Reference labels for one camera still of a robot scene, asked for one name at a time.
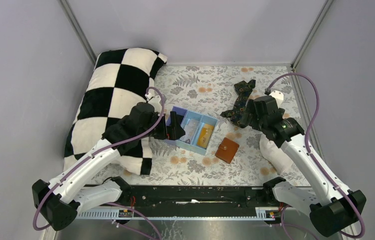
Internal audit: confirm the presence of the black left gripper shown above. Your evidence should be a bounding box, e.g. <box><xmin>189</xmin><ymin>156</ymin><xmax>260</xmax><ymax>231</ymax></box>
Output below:
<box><xmin>138</xmin><ymin>110</ymin><xmax>186</xmax><ymax>140</ymax></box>

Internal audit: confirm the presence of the pale grey credit card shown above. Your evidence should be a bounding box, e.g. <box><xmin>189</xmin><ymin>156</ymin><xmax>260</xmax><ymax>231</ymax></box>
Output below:
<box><xmin>180</xmin><ymin>119</ymin><xmax>199</xmax><ymax>144</ymax></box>

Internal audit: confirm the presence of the brown leather card holder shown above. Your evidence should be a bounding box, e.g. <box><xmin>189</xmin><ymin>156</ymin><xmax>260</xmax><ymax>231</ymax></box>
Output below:
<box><xmin>215</xmin><ymin>137</ymin><xmax>240</xmax><ymax>164</ymax></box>

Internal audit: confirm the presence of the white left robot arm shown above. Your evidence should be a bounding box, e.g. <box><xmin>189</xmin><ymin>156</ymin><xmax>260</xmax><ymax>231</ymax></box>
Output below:
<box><xmin>32</xmin><ymin>102</ymin><xmax>185</xmax><ymax>231</ymax></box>

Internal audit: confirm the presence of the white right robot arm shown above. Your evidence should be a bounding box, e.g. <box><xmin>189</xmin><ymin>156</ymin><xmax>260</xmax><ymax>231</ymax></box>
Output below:
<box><xmin>240</xmin><ymin>95</ymin><xmax>367</xmax><ymax>237</ymax></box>

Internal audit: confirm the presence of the blue three-compartment organizer box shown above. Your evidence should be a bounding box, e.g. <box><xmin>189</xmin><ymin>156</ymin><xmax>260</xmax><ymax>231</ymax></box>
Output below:
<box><xmin>165</xmin><ymin>106</ymin><xmax>218</xmax><ymax>156</ymax></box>

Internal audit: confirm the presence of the dark floral patterned necktie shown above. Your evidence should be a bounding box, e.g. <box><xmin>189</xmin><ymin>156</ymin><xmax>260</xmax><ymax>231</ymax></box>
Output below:
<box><xmin>220</xmin><ymin>79</ymin><xmax>256</xmax><ymax>129</ymax></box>

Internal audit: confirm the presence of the white crumpled cloth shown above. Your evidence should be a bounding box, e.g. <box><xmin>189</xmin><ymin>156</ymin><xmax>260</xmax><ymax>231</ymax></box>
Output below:
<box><xmin>259</xmin><ymin>134</ymin><xmax>294</xmax><ymax>175</ymax></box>

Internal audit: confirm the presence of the floral patterned table mat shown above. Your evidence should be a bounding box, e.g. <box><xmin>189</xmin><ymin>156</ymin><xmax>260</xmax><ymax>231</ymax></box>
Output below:
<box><xmin>88</xmin><ymin>65</ymin><xmax>312</xmax><ymax>187</ymax></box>

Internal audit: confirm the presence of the black and white checkered pillow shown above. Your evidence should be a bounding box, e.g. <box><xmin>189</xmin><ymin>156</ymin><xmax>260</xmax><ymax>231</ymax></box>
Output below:
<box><xmin>63</xmin><ymin>48</ymin><xmax>168</xmax><ymax>170</ymax></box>

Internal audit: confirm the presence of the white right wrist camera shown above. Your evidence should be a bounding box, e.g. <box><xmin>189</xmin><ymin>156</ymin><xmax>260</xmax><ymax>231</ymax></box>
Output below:
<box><xmin>265</xmin><ymin>90</ymin><xmax>284</xmax><ymax>108</ymax></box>

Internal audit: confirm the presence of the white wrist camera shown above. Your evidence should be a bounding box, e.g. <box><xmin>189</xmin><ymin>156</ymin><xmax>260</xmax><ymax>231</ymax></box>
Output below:
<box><xmin>145</xmin><ymin>93</ymin><xmax>166</xmax><ymax>113</ymax></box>
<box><xmin>265</xmin><ymin>90</ymin><xmax>284</xmax><ymax>108</ymax></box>

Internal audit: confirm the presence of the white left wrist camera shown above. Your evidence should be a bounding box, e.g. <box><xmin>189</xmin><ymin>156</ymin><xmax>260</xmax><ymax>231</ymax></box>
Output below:
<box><xmin>145</xmin><ymin>93</ymin><xmax>166</xmax><ymax>113</ymax></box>

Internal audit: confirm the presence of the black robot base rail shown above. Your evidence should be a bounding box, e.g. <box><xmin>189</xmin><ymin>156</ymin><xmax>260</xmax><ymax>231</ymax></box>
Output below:
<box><xmin>84</xmin><ymin>185</ymin><xmax>311</xmax><ymax>220</ymax></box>

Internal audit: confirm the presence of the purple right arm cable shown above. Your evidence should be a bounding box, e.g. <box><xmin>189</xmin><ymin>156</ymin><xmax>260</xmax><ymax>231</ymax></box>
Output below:
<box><xmin>264</xmin><ymin>72</ymin><xmax>366</xmax><ymax>239</ymax></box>

